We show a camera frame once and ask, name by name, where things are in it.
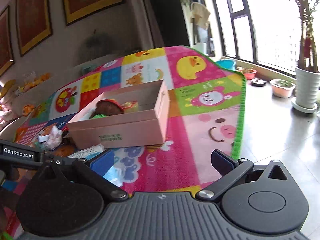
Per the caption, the pink cardboard box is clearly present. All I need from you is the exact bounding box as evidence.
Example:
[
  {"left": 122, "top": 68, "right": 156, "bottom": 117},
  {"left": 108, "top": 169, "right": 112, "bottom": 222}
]
[{"left": 67, "top": 80, "right": 170, "bottom": 149}]

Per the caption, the colourful cartoon play mat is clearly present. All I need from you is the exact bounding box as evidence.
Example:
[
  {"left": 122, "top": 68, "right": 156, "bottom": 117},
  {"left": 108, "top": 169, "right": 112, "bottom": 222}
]
[{"left": 10, "top": 45, "right": 247, "bottom": 240}]

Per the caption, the red plant bowl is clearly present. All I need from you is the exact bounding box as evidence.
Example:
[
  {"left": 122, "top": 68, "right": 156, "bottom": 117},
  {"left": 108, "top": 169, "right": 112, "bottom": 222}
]
[{"left": 237, "top": 67, "right": 257, "bottom": 80}]

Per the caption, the pink flower bowl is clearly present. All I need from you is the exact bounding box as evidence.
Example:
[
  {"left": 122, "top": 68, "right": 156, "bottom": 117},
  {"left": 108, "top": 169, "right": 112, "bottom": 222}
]
[{"left": 269, "top": 79, "right": 296, "bottom": 98}]

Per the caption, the packaged bread bun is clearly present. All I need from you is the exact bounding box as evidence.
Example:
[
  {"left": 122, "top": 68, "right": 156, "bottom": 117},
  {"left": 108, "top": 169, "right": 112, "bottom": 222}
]
[{"left": 52, "top": 144, "right": 76, "bottom": 157}]

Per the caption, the hanging beige cloth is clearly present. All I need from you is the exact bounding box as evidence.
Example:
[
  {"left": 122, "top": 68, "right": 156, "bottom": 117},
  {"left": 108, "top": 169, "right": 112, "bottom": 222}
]
[{"left": 191, "top": 2, "right": 210, "bottom": 30}]

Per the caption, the yellow plush toys row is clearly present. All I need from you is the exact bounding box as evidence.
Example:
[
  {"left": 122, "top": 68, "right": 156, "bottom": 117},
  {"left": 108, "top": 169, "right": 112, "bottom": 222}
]
[{"left": 15, "top": 73, "right": 51, "bottom": 96}]

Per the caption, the pink blue card pack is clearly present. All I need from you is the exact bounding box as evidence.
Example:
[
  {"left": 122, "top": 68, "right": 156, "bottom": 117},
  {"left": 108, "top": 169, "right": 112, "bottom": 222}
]
[{"left": 121, "top": 101, "right": 139, "bottom": 113}]

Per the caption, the blue plastic basin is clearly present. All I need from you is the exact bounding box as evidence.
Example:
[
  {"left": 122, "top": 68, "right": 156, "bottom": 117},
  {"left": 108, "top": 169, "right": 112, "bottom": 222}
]
[{"left": 216, "top": 59, "right": 236, "bottom": 71}]

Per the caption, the blue white tissue pack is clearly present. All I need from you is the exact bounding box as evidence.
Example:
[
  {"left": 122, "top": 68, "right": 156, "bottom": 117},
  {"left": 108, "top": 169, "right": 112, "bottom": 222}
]
[{"left": 68, "top": 144, "right": 123, "bottom": 187}]

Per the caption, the white pink wrapper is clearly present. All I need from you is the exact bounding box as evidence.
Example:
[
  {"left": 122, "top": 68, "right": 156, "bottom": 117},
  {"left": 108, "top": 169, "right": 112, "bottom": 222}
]
[{"left": 38, "top": 125, "right": 62, "bottom": 151}]

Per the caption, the white ribbed plant pot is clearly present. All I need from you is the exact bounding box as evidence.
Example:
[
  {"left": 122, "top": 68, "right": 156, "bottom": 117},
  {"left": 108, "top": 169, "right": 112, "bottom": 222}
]
[{"left": 291, "top": 67, "right": 319, "bottom": 114}]

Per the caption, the orange fish plush toy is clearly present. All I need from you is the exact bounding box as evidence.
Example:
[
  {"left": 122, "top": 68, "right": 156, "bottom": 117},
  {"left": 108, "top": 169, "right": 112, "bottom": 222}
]
[{"left": 22, "top": 104, "right": 35, "bottom": 116}]

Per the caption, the dark small dish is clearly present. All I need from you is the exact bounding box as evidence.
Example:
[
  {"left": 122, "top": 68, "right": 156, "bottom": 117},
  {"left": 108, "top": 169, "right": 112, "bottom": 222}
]
[{"left": 251, "top": 78, "right": 267, "bottom": 87}]

